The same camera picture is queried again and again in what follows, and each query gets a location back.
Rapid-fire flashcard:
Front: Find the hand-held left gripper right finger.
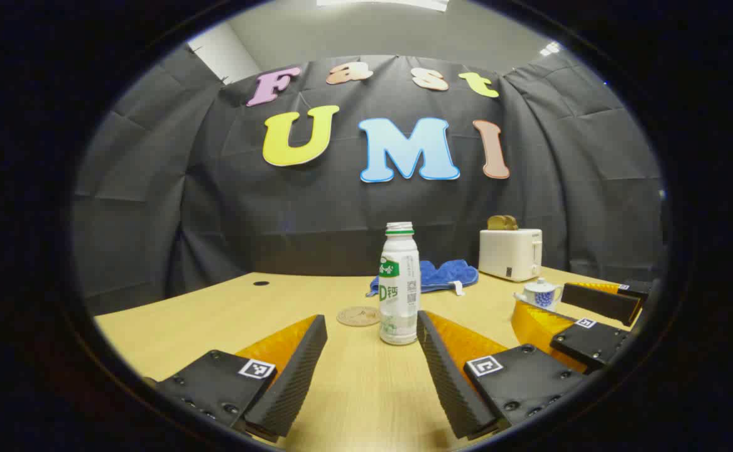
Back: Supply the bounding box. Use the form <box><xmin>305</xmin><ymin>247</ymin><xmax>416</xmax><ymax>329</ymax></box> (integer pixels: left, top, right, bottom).
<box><xmin>416</xmin><ymin>310</ymin><xmax>593</xmax><ymax>440</ymax></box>

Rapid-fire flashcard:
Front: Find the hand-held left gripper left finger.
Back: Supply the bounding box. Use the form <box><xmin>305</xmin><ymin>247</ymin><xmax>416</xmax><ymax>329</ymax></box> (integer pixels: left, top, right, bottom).
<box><xmin>143</xmin><ymin>314</ymin><xmax>329</xmax><ymax>443</ymax></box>

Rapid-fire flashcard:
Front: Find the white blue-patterned teacup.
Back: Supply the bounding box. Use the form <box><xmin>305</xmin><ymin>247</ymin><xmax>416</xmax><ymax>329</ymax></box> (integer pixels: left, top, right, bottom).
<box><xmin>514</xmin><ymin>286</ymin><xmax>565</xmax><ymax>311</ymax></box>

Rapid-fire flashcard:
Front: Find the round wooden coaster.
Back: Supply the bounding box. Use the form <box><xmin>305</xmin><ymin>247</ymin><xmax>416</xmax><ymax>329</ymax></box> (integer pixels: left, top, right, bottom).
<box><xmin>336</xmin><ymin>306</ymin><xmax>381</xmax><ymax>328</ymax></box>

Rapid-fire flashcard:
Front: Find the white green-label water bottle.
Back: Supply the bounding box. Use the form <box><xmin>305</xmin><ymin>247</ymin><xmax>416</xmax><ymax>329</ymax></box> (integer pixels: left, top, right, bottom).
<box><xmin>379</xmin><ymin>222</ymin><xmax>421</xmax><ymax>346</ymax></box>

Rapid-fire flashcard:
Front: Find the blue towel cloth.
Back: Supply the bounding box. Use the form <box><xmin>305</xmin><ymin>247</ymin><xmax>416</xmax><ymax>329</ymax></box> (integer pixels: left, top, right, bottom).
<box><xmin>366</xmin><ymin>259</ymin><xmax>480</xmax><ymax>297</ymax></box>

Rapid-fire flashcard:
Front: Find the cream white toaster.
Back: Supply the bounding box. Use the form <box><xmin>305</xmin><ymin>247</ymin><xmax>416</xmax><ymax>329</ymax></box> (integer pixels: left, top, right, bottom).
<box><xmin>478</xmin><ymin>228</ymin><xmax>543</xmax><ymax>283</ymax></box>

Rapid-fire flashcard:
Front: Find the black backdrop cloth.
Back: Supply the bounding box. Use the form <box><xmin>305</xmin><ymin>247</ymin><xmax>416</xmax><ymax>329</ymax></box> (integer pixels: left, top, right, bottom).
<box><xmin>71</xmin><ymin>44</ymin><xmax>665</xmax><ymax>315</ymax></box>

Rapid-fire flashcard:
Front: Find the large ceiling light panel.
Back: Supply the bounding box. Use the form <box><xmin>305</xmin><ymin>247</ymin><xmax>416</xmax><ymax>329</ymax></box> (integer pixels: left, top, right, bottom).
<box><xmin>316</xmin><ymin>0</ymin><xmax>450</xmax><ymax>12</ymax></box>

